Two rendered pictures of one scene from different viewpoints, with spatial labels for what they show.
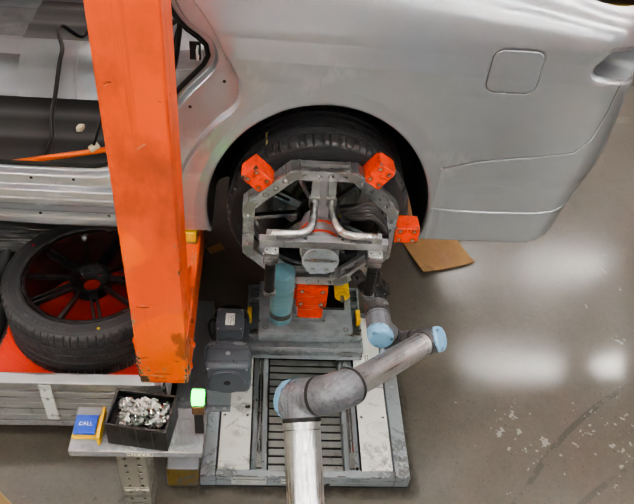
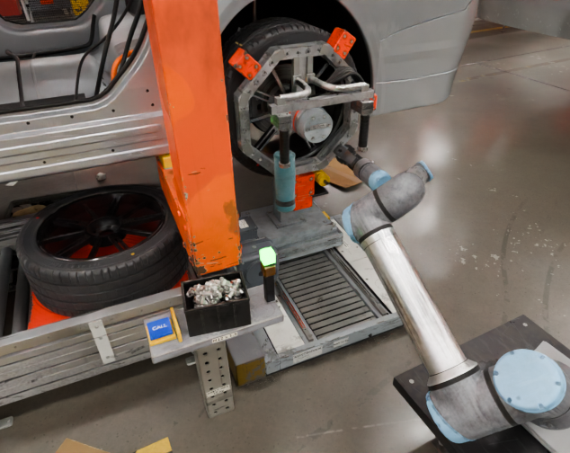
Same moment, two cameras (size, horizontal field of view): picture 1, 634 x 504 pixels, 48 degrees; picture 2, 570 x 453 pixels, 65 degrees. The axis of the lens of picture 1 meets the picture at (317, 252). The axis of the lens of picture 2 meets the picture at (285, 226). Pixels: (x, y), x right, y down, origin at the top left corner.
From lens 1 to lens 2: 118 cm
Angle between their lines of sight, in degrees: 15
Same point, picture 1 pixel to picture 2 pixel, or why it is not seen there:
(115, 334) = (151, 254)
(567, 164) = (462, 21)
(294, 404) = (369, 217)
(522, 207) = (437, 68)
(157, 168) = not seen: outside the picture
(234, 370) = not seen: hidden behind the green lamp
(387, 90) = not seen: outside the picture
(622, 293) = (474, 166)
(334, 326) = (315, 222)
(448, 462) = (443, 290)
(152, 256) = (200, 99)
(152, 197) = (196, 12)
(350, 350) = (333, 236)
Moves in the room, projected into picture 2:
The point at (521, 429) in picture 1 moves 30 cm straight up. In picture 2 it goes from (475, 254) to (488, 208)
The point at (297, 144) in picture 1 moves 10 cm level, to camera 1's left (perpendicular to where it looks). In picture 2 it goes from (271, 33) to (244, 35)
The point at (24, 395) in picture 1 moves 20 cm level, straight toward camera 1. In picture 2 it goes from (75, 341) to (109, 370)
